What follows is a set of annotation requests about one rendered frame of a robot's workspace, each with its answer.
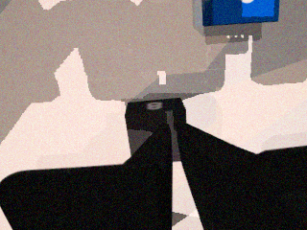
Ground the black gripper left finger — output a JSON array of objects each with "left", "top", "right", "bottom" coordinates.
[{"left": 0, "top": 124, "right": 173, "bottom": 230}]

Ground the blue block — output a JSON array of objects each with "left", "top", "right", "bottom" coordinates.
[{"left": 202, "top": 0, "right": 280, "bottom": 27}]

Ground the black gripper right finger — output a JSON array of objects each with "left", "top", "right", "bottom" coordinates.
[{"left": 177, "top": 122, "right": 307, "bottom": 230}]

